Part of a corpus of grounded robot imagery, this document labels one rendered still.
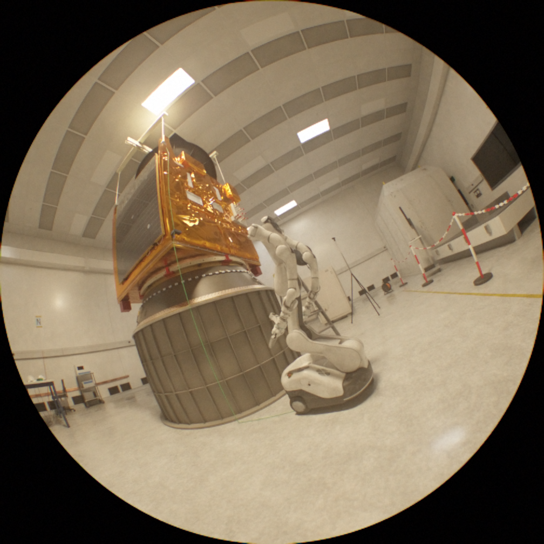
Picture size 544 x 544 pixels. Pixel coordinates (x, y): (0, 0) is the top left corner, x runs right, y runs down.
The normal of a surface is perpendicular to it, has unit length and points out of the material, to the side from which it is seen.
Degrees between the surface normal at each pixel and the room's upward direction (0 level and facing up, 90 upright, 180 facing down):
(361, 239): 90
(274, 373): 90
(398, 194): 90
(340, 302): 90
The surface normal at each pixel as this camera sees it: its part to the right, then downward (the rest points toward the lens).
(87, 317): 0.84, -0.44
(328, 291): -0.38, -0.07
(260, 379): 0.52, -0.42
